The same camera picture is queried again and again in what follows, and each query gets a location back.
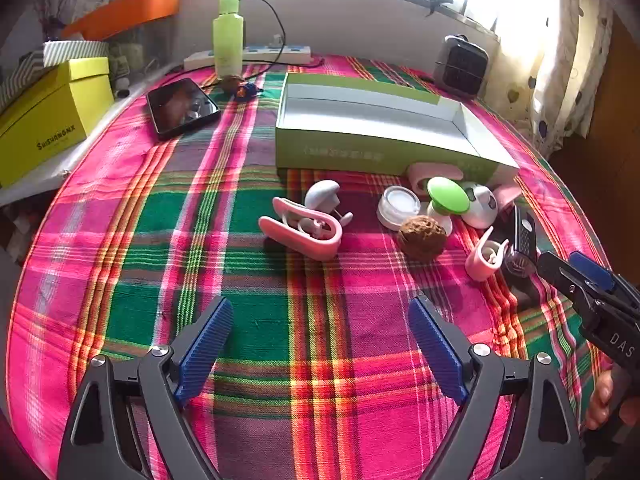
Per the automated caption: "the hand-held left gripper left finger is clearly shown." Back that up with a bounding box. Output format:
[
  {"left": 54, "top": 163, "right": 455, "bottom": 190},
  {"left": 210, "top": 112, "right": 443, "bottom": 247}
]
[{"left": 57, "top": 296, "right": 235, "bottom": 480}]

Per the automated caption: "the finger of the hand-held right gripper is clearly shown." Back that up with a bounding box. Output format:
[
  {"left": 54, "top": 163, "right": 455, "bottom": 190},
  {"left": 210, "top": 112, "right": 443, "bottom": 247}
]
[
  {"left": 537, "top": 251, "right": 603, "bottom": 323},
  {"left": 569, "top": 251, "right": 640, "bottom": 311}
]

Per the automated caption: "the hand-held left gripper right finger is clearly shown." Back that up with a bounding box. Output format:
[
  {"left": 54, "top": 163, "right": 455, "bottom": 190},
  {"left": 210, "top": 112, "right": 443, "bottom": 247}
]
[{"left": 407, "top": 295, "right": 586, "bottom": 480}]

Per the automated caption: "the black flashlight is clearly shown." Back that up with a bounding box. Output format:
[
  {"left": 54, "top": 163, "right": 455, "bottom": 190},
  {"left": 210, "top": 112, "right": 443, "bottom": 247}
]
[{"left": 492, "top": 205, "right": 543, "bottom": 311}]

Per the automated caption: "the pink plastic clip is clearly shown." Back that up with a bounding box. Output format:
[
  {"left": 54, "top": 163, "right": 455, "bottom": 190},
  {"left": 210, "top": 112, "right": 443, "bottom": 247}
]
[
  {"left": 406, "top": 162, "right": 468, "bottom": 196},
  {"left": 258, "top": 196, "right": 344, "bottom": 262},
  {"left": 494, "top": 182, "right": 522, "bottom": 207},
  {"left": 465, "top": 232, "right": 510, "bottom": 282}
]

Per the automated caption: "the white egg-shaped toy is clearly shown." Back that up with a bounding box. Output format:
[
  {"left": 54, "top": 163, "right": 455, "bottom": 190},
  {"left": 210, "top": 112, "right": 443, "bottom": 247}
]
[{"left": 460, "top": 182, "right": 499, "bottom": 229}]

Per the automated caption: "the large brown walnut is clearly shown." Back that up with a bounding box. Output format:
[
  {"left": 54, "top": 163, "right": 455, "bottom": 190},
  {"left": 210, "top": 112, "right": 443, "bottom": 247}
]
[{"left": 397, "top": 215, "right": 447, "bottom": 262}]

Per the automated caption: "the green cap mushroom toy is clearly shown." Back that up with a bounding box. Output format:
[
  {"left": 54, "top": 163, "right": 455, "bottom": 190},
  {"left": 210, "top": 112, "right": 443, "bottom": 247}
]
[{"left": 425, "top": 176, "right": 472, "bottom": 236}]

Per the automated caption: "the clear jar with white lid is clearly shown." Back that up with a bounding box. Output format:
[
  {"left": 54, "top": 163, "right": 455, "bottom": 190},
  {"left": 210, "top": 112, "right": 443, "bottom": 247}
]
[{"left": 376, "top": 186, "right": 422, "bottom": 232}]

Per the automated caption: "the white mushroom-shaped knob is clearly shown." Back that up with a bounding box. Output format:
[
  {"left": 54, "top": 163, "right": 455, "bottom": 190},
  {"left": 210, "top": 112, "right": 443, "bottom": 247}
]
[{"left": 304, "top": 180, "right": 354, "bottom": 226}]

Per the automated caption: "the green and white cardboard box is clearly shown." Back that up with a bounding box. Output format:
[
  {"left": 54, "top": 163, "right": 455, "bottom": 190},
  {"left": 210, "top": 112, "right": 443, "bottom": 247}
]
[{"left": 275, "top": 72, "right": 521, "bottom": 188}]

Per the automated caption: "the person's right hand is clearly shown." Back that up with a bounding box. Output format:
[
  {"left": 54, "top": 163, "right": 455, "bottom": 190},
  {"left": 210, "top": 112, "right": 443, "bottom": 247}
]
[{"left": 585, "top": 367, "right": 621, "bottom": 431}]

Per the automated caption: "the plaid tablecloth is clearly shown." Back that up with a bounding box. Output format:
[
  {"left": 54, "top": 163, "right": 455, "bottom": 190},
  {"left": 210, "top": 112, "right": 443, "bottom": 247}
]
[{"left": 10, "top": 55, "right": 616, "bottom": 480}]

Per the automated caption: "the heart print curtain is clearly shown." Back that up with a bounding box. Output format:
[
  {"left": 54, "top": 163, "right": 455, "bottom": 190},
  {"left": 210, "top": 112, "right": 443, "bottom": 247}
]
[{"left": 500, "top": 0, "right": 616, "bottom": 161}]

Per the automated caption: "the grey space heater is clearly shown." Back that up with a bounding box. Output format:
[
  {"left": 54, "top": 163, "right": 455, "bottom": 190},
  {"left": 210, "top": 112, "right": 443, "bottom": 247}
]
[{"left": 432, "top": 34, "right": 489, "bottom": 98}]

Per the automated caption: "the black smartphone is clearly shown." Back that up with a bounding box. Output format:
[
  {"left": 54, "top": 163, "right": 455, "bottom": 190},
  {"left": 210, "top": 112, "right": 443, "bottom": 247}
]
[{"left": 146, "top": 78, "right": 222, "bottom": 141}]

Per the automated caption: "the yellow cardboard box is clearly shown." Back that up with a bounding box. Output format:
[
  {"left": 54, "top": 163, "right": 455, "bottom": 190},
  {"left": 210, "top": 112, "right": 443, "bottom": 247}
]
[{"left": 0, "top": 57, "right": 115, "bottom": 188}]

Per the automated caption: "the white power strip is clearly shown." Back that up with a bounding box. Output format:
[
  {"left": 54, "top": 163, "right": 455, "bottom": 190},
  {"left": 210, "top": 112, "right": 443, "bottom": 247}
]
[{"left": 183, "top": 44, "right": 312, "bottom": 72}]

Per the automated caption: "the clear glass tank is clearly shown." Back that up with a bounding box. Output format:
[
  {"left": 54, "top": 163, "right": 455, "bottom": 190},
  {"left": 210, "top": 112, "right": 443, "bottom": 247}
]
[{"left": 107, "top": 15, "right": 176, "bottom": 91}]

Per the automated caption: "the green lotion bottle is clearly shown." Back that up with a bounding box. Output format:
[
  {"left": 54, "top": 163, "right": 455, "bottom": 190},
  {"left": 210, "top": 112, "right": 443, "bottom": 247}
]
[{"left": 212, "top": 0, "right": 245, "bottom": 78}]

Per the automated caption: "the green striped box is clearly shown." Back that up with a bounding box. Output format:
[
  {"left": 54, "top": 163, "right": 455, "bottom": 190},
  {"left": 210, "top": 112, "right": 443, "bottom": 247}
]
[{"left": 0, "top": 40, "right": 109, "bottom": 106}]

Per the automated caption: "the orange tray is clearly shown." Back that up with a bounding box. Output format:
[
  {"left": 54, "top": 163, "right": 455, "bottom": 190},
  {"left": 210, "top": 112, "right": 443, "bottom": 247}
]
[{"left": 62, "top": 0, "right": 181, "bottom": 41}]

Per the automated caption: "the black charging cable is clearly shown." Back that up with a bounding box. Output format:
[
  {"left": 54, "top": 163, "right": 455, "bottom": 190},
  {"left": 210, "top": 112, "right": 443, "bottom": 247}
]
[{"left": 215, "top": 0, "right": 326, "bottom": 81}]

